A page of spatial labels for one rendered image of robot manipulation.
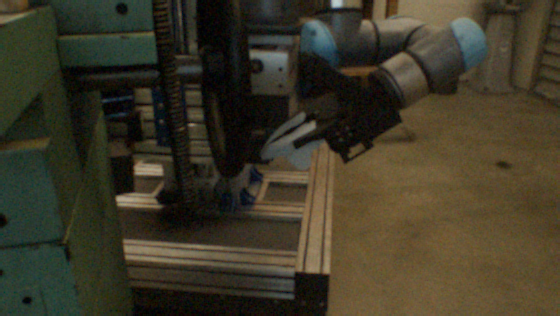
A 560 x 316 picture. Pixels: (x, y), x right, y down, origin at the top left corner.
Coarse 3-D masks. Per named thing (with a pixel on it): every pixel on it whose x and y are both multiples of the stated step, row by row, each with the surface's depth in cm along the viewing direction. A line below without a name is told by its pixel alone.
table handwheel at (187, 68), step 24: (216, 0) 47; (240, 0) 47; (216, 24) 56; (240, 24) 46; (216, 48) 57; (240, 48) 46; (96, 72) 54; (120, 72) 55; (144, 72) 56; (192, 72) 57; (216, 72) 57; (240, 72) 46; (216, 96) 71; (240, 96) 47; (216, 120) 70; (240, 120) 48; (216, 144) 66; (240, 144) 50; (216, 168) 63; (240, 168) 54
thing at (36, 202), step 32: (96, 96) 71; (64, 128) 44; (0, 160) 35; (32, 160) 36; (64, 160) 42; (0, 192) 36; (32, 192) 37; (64, 192) 41; (0, 224) 37; (32, 224) 38; (64, 224) 39
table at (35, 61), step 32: (0, 32) 27; (32, 32) 35; (0, 64) 27; (32, 64) 34; (64, 64) 45; (96, 64) 46; (128, 64) 47; (0, 96) 26; (32, 96) 33; (0, 128) 26
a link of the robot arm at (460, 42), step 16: (416, 32) 69; (432, 32) 66; (448, 32) 64; (464, 32) 64; (480, 32) 64; (416, 48) 65; (432, 48) 64; (448, 48) 63; (464, 48) 63; (480, 48) 64; (432, 64) 63; (448, 64) 64; (464, 64) 64; (432, 80) 64; (448, 80) 65
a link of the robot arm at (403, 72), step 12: (396, 60) 65; (408, 60) 64; (384, 72) 65; (396, 72) 64; (408, 72) 63; (420, 72) 63; (396, 84) 64; (408, 84) 63; (420, 84) 64; (408, 96) 64; (420, 96) 65
